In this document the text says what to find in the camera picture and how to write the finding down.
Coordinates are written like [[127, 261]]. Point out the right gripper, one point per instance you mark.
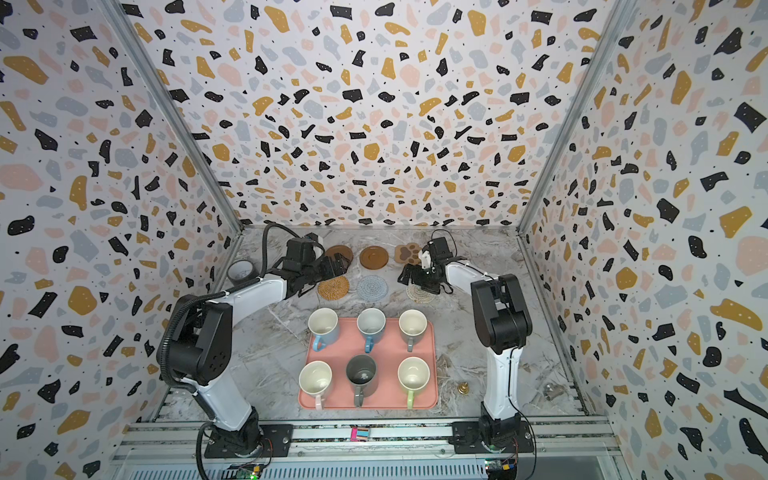
[[414, 276]]

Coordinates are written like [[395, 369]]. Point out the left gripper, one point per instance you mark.
[[341, 265]]

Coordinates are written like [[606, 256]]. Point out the brown wooden coaster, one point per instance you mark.
[[340, 249], [373, 257]]

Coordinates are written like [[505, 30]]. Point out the paw print wooden coaster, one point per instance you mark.
[[408, 254]]

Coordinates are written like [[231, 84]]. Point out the beige patterned round coaster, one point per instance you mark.
[[418, 295]]

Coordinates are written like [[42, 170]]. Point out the woven rattan coaster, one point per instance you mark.
[[334, 289]]

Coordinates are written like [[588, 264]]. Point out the white mug grey handle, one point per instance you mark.
[[413, 325]]

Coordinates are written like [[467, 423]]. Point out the light blue mug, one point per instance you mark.
[[371, 323]]

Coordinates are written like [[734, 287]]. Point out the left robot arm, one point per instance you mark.
[[196, 347]]

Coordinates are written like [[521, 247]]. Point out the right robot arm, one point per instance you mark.
[[502, 323]]

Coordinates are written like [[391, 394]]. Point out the light blue round coaster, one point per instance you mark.
[[372, 288]]

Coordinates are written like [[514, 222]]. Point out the black tape roll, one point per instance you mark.
[[242, 271]]

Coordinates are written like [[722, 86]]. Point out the dark grey mug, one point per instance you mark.
[[361, 372]]

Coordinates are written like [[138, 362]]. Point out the pink silicone tray mat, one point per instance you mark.
[[388, 353]]

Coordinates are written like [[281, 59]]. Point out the white mug blue handle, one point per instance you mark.
[[323, 324]]

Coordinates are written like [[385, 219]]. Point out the white mug green handle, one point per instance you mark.
[[413, 375]]

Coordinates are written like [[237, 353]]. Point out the white mug pink handle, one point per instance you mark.
[[316, 380]]

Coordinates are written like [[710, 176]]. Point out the aluminium front rail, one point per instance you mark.
[[573, 447]]

